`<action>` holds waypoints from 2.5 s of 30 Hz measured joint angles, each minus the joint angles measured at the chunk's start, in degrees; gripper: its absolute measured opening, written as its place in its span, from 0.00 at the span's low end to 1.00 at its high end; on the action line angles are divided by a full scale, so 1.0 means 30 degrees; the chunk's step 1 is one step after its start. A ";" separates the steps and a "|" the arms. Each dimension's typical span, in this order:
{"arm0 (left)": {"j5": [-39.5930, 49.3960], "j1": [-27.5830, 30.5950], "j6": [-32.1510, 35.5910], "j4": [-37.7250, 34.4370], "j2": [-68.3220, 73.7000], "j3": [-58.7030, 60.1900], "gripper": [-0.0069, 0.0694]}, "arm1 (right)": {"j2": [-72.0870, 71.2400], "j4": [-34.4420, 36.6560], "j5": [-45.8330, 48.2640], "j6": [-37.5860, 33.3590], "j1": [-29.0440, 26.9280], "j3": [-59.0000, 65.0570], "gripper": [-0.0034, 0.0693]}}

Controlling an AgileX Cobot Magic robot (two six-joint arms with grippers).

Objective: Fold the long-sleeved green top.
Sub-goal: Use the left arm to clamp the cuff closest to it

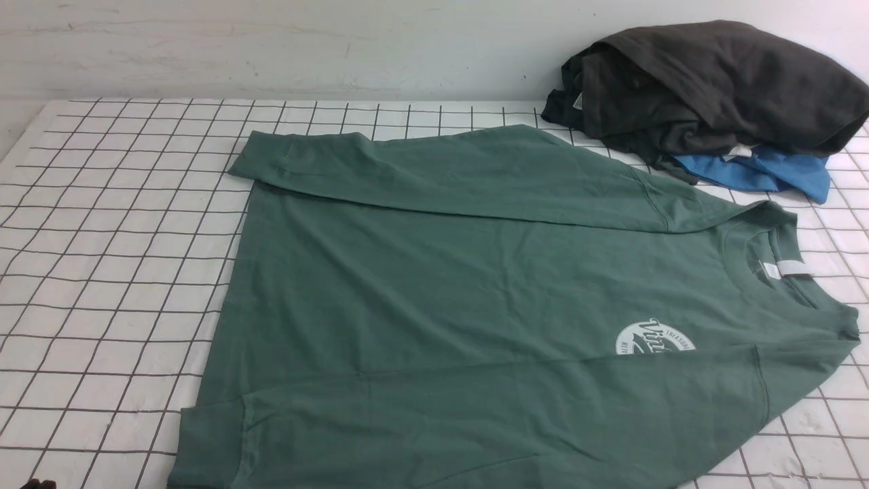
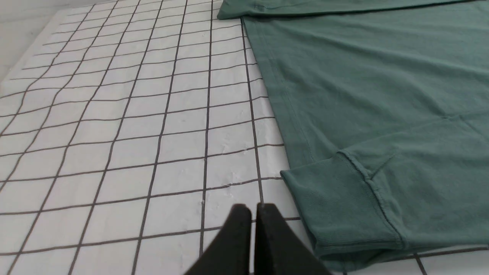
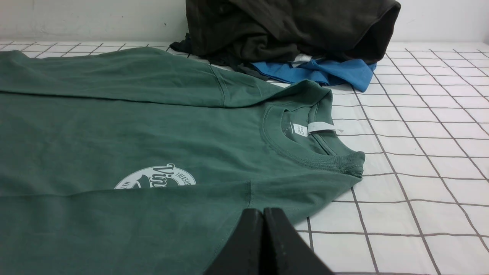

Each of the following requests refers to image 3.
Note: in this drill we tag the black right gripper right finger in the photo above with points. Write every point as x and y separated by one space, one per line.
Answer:
284 252

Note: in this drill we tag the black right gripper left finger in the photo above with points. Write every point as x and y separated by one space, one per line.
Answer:
242 251

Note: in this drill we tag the green long-sleeve top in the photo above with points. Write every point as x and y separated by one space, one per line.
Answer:
140 162

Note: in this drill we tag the blue garment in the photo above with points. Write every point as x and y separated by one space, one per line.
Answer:
324 72

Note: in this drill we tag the dark grey garment pile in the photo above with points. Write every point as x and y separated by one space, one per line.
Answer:
238 33

